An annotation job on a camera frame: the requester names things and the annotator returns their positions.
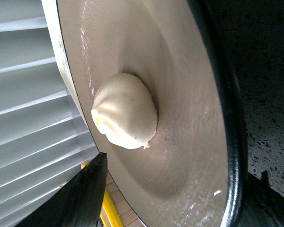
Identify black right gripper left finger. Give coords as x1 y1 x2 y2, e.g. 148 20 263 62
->
17 153 107 227

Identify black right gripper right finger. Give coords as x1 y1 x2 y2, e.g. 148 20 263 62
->
237 171 284 227

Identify beige plate with black rim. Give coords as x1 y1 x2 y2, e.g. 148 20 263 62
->
57 0 246 227

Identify white steamed bun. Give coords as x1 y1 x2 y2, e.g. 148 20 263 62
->
91 73 158 149

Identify yellow rimmed bamboo steamer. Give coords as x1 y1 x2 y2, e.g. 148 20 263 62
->
81 160 148 227

